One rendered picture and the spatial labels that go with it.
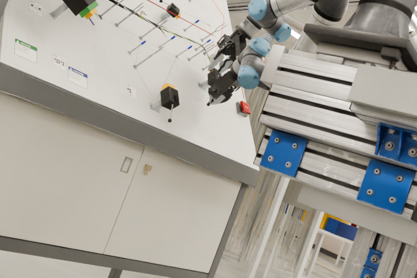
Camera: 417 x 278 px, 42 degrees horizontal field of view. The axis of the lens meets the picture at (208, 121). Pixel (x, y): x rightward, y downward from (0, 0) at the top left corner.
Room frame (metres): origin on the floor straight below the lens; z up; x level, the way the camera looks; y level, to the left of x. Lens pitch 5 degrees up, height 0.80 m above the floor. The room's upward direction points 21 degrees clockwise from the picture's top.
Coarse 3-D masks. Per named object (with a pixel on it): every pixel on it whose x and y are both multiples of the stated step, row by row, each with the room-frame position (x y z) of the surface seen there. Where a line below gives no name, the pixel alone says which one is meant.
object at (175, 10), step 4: (160, 0) 2.09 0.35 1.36; (168, 4) 2.11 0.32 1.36; (172, 4) 2.11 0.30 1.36; (168, 8) 2.11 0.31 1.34; (172, 8) 2.10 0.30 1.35; (176, 8) 2.12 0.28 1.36; (164, 12) 2.15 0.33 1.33; (168, 12) 2.12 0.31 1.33; (176, 12) 2.11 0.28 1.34; (164, 16) 2.14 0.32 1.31; (168, 16) 2.14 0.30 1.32; (172, 16) 2.13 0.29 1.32; (164, 20) 2.15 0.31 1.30
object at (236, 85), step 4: (232, 68) 1.93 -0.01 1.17; (232, 72) 1.93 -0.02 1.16; (220, 76) 1.99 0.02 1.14; (236, 76) 1.93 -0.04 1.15; (236, 80) 1.98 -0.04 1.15; (236, 84) 1.99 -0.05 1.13; (228, 88) 1.99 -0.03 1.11; (232, 88) 1.98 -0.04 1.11; (236, 88) 2.00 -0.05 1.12; (224, 92) 2.01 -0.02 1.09; (228, 92) 2.00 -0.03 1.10; (232, 92) 2.01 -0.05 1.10
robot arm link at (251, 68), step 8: (248, 56) 1.81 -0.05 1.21; (256, 56) 1.81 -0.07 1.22; (248, 64) 1.78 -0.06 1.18; (256, 64) 1.79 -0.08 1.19; (240, 72) 1.78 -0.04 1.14; (248, 72) 1.76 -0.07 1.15; (256, 72) 1.77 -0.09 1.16; (240, 80) 1.78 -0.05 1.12; (248, 80) 1.77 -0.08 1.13; (256, 80) 1.77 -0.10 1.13; (248, 88) 1.81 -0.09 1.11; (264, 88) 1.81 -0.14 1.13
